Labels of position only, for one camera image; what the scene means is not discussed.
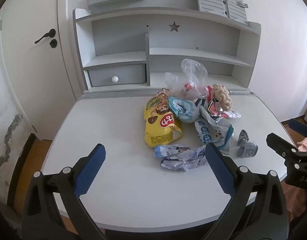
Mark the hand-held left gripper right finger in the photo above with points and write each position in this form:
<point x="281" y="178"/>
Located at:
<point x="219" y="170"/>

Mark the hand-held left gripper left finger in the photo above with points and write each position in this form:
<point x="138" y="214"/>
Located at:
<point x="91" y="170"/>

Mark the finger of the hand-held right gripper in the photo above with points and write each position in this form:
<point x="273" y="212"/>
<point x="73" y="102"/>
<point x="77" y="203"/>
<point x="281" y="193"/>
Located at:
<point x="281" y="145"/>
<point x="299" y="125"/>

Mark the blue white wrapper ball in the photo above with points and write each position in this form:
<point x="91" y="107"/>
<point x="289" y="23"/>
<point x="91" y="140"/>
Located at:
<point x="183" y="108"/>

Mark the pink blanket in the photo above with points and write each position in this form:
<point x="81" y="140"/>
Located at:
<point x="306" y="145"/>

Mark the grey crumpled scrap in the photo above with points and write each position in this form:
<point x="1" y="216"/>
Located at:
<point x="247" y="147"/>

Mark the crumpled pale blue wrapper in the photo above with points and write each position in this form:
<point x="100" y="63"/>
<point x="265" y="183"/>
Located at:
<point x="181" y="158"/>

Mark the white blue packet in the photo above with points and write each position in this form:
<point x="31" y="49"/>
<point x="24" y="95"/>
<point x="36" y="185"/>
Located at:
<point x="208" y="130"/>

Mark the red white wrapper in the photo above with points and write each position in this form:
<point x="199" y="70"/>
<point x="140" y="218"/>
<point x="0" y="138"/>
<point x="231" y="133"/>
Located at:
<point x="218" y="111"/>

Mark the yellow snack bag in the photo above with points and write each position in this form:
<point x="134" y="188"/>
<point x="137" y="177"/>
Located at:
<point x="156" y="122"/>

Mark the white round drawer knob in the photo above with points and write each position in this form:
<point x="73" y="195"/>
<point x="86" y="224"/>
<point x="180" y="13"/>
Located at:
<point x="115" y="79"/>

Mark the clear plastic bag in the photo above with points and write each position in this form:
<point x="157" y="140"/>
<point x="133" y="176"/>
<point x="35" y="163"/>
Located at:
<point x="193" y="72"/>

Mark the grey drawer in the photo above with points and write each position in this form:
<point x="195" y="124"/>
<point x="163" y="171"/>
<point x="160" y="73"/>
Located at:
<point x="123" y="73"/>

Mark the white door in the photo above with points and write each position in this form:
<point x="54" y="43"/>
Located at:
<point x="31" y="80"/>

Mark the grey desk hutch shelf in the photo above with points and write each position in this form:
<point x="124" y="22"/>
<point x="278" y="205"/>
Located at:
<point x="193" y="42"/>

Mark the black door lock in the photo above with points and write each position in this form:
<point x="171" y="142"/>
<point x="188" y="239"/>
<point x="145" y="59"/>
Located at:
<point x="53" y="43"/>

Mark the grey slatted book stand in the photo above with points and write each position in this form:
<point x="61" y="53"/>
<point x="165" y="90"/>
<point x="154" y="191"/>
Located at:
<point x="218" y="0"/>

